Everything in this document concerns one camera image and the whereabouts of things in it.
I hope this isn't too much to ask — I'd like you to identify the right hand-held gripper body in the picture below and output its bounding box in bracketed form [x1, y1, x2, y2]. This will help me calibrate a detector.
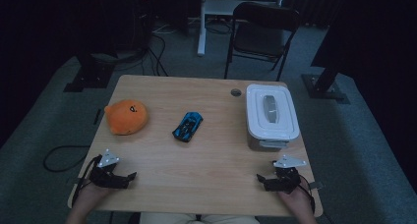
[269, 154, 308, 195]

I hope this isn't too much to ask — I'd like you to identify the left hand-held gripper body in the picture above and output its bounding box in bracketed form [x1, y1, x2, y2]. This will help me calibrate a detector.
[89, 148, 130, 188]

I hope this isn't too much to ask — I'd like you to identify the clear plastic storage box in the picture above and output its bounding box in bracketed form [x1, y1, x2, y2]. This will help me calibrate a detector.
[247, 130, 298, 152]

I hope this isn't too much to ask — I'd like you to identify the orange plush toy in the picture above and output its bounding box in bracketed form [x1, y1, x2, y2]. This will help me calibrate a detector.
[103, 99, 149, 136]

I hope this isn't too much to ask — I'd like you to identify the blue toy car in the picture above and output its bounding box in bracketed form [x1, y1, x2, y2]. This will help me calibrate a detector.
[172, 111, 204, 143]

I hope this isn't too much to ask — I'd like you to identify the person's right hand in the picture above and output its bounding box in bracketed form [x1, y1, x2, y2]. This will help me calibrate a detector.
[278, 179, 313, 215]

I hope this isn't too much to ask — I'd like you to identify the person's left hand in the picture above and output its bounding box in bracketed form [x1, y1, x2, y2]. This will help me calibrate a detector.
[75, 181, 114, 213]

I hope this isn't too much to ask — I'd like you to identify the black stand base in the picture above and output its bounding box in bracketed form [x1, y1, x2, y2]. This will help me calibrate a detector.
[301, 55, 350, 105]
[63, 51, 116, 93]

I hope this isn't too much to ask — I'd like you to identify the black folding chair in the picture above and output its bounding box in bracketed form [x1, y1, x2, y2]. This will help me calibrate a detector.
[223, 1, 301, 83]

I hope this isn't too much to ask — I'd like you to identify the dark computer tower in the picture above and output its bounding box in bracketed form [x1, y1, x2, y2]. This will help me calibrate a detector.
[132, 0, 155, 52]

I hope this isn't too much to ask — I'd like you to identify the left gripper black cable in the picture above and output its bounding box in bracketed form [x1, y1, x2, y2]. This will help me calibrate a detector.
[71, 154, 103, 206]

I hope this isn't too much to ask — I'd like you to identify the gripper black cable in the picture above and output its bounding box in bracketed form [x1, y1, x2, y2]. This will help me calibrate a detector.
[296, 174, 317, 214]
[71, 154, 103, 206]

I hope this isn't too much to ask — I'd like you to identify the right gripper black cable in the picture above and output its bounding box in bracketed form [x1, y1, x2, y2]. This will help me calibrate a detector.
[296, 174, 317, 214]

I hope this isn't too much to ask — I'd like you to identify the black floor cable loop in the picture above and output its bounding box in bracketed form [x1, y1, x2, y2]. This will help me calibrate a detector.
[42, 144, 91, 173]

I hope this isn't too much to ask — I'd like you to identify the bundle of black floor cables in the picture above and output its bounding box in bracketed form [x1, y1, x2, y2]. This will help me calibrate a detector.
[114, 31, 170, 78]

